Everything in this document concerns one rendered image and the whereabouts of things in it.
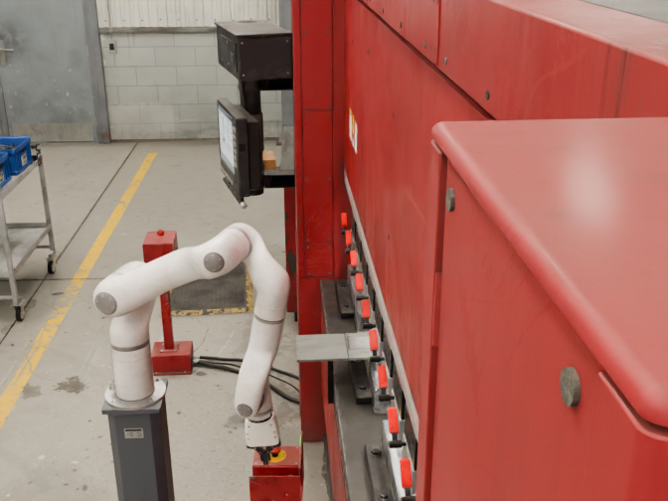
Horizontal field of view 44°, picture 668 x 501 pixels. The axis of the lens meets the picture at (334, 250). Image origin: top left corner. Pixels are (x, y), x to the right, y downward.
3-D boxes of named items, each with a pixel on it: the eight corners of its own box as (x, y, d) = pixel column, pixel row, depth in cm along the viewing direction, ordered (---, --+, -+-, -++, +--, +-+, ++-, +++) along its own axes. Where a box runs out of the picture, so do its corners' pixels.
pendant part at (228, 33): (223, 193, 417) (213, 21, 385) (269, 188, 424) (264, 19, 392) (244, 225, 372) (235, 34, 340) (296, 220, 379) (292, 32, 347)
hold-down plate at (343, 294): (335, 288, 362) (335, 282, 361) (348, 288, 362) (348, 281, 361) (341, 319, 334) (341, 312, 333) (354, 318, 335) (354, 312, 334)
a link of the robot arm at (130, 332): (101, 348, 248) (93, 276, 239) (133, 321, 265) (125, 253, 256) (137, 354, 245) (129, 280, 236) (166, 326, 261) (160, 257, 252)
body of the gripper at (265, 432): (276, 404, 251) (280, 434, 255) (244, 407, 251) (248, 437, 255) (274, 417, 244) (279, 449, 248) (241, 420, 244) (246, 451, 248)
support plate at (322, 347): (295, 337, 295) (295, 335, 295) (367, 335, 297) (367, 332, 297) (296, 362, 279) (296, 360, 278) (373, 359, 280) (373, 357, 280)
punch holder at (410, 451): (402, 459, 199) (404, 402, 192) (435, 458, 199) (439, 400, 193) (412, 500, 185) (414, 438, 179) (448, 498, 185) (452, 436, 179)
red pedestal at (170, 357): (151, 358, 481) (138, 226, 450) (194, 357, 482) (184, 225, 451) (146, 376, 462) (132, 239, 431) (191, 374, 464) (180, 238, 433)
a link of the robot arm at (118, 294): (127, 305, 253) (98, 328, 239) (108, 271, 251) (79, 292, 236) (259, 254, 233) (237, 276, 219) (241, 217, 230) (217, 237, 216)
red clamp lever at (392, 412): (386, 406, 194) (389, 447, 190) (403, 406, 194) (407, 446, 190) (385, 409, 196) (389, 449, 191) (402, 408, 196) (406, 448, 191)
